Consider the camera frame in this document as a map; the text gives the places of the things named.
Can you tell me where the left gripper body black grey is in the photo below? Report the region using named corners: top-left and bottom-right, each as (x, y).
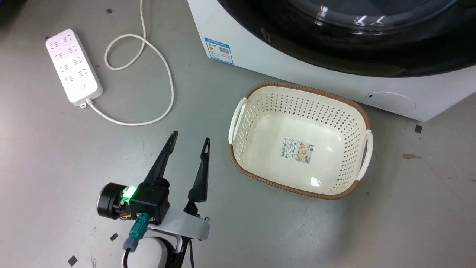
top-left (97, 178), bottom-right (211, 241)

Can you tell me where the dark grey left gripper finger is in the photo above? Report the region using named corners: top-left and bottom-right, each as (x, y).
top-left (144, 131), bottom-right (179, 189)
top-left (184, 138), bottom-right (211, 216)

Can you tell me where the white washing machine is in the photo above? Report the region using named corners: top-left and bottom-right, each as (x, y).
top-left (187, 0), bottom-right (476, 122)

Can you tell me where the black glass washing machine door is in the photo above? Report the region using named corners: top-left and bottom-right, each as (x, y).
top-left (217, 0), bottom-right (476, 78)

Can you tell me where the paper product label sticker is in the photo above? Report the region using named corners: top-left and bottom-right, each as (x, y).
top-left (280, 136), bottom-right (315, 165)

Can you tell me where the cream laundry basket brown rim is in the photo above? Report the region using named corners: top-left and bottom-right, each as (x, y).
top-left (228, 81), bottom-right (373, 200)

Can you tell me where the blue energy label sticker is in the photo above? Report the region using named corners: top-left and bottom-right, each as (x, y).
top-left (204, 37), bottom-right (234, 65)

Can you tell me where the white power strip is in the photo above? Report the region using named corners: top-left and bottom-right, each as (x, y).
top-left (45, 29), bottom-right (104, 104)

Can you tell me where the round white filter cover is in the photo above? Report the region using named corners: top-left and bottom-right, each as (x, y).
top-left (366, 92), bottom-right (417, 113)

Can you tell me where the black cable with teal connector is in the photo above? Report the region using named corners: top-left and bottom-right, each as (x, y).
top-left (122, 213), bottom-right (150, 268)

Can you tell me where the white power strip cord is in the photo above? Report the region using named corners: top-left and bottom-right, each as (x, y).
top-left (80, 0), bottom-right (175, 126)

